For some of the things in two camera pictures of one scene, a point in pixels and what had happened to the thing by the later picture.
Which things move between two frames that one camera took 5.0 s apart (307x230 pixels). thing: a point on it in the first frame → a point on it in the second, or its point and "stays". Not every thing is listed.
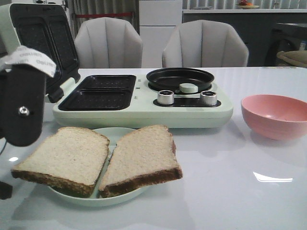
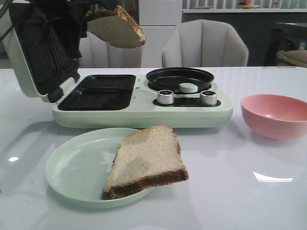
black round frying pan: (171, 78) stays
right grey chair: (204, 43) stays
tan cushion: (299, 57) stays
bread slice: (70, 161) → (115, 27)
